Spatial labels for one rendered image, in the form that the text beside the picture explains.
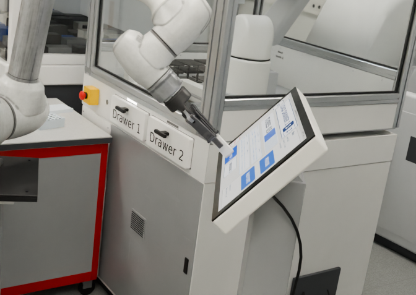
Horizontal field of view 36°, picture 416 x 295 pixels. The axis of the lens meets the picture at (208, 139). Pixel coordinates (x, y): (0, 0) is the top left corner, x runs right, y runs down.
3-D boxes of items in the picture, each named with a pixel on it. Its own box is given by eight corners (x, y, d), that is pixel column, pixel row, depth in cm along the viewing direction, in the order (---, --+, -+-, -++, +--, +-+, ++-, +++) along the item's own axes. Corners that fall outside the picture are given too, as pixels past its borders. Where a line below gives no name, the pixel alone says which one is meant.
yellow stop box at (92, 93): (87, 105, 279) (88, 89, 277) (80, 101, 285) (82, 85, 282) (98, 105, 282) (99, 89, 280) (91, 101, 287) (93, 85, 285)
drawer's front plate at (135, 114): (142, 141, 247) (145, 114, 244) (109, 119, 270) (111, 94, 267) (146, 141, 248) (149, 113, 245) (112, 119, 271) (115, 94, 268)
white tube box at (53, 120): (39, 130, 263) (40, 121, 262) (27, 125, 268) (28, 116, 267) (64, 126, 273) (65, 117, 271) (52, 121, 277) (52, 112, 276)
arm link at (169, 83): (172, 65, 183) (186, 80, 184) (148, 86, 185) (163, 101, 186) (168, 71, 174) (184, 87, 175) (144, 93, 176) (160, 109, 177)
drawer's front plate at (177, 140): (186, 169, 223) (189, 139, 220) (145, 143, 245) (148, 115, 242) (190, 169, 224) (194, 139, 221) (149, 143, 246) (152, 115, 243)
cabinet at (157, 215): (177, 386, 239) (205, 185, 216) (69, 260, 319) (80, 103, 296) (357, 327, 293) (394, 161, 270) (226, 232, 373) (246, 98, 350)
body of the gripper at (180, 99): (181, 88, 176) (204, 112, 177) (183, 81, 184) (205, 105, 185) (161, 106, 177) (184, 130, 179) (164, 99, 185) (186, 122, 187)
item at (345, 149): (203, 183, 218) (209, 142, 213) (81, 103, 297) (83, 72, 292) (391, 160, 271) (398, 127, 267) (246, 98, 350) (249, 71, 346)
